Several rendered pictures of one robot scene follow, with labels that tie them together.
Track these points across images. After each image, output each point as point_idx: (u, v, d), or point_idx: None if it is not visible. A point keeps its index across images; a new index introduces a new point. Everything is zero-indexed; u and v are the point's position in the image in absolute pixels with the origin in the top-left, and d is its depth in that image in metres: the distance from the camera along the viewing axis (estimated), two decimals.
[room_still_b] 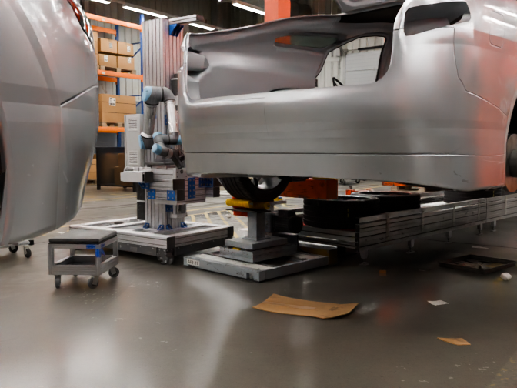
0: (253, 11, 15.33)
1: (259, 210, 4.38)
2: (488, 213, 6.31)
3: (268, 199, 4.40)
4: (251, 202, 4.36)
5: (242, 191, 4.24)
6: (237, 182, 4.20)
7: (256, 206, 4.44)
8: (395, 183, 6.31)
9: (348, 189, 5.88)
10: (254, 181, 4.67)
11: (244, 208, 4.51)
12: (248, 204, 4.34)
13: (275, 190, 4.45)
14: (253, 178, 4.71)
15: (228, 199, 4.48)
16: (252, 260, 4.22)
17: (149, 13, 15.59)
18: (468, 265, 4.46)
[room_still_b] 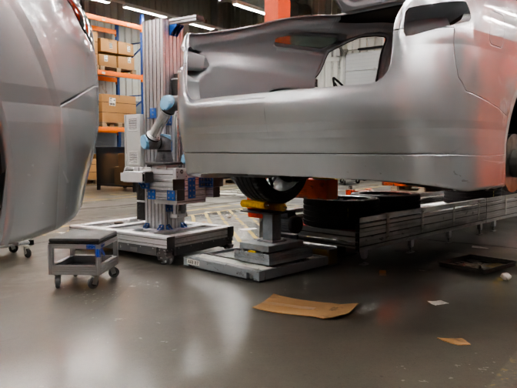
0: (253, 11, 15.33)
1: (275, 212, 4.27)
2: (488, 213, 6.31)
3: (284, 200, 4.28)
4: (268, 203, 4.25)
5: (258, 192, 4.12)
6: (253, 182, 4.08)
7: (271, 208, 4.33)
8: (395, 183, 6.31)
9: (348, 189, 5.88)
10: (269, 182, 4.55)
11: (258, 209, 4.39)
12: (264, 205, 4.22)
13: (291, 191, 4.34)
14: (268, 178, 4.59)
15: (243, 201, 4.37)
16: (269, 263, 4.11)
17: (149, 13, 15.59)
18: (468, 265, 4.46)
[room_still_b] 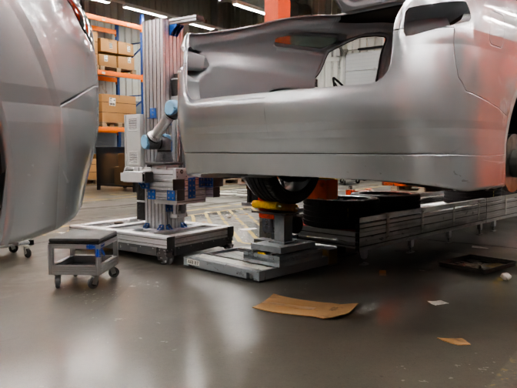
0: (253, 11, 15.33)
1: (287, 212, 4.22)
2: (488, 213, 6.31)
3: (296, 201, 4.23)
4: (279, 204, 4.20)
5: (271, 192, 4.07)
6: (265, 183, 4.03)
7: (283, 209, 4.28)
8: (395, 183, 6.31)
9: (348, 189, 5.88)
10: (280, 182, 4.50)
11: (270, 210, 4.34)
12: (275, 206, 4.17)
13: (303, 192, 4.29)
14: (278, 178, 4.54)
15: (255, 202, 4.32)
16: (279, 265, 4.04)
17: (149, 13, 15.59)
18: (468, 265, 4.46)
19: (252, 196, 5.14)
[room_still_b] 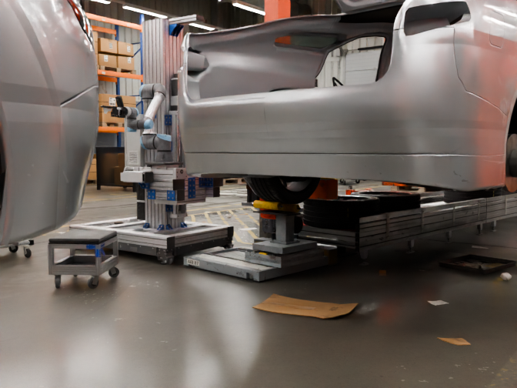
0: (253, 11, 15.33)
1: (289, 212, 4.21)
2: (488, 213, 6.31)
3: (298, 201, 4.23)
4: (281, 204, 4.19)
5: (273, 193, 4.07)
6: (268, 184, 4.03)
7: (285, 209, 4.27)
8: (395, 183, 6.31)
9: (348, 189, 5.88)
10: (281, 182, 4.49)
11: (271, 210, 4.33)
12: (278, 206, 4.16)
13: (305, 192, 4.28)
14: (280, 179, 4.53)
15: (256, 202, 4.31)
16: (281, 265, 4.03)
17: (149, 13, 15.59)
18: (468, 265, 4.46)
19: (252, 196, 5.14)
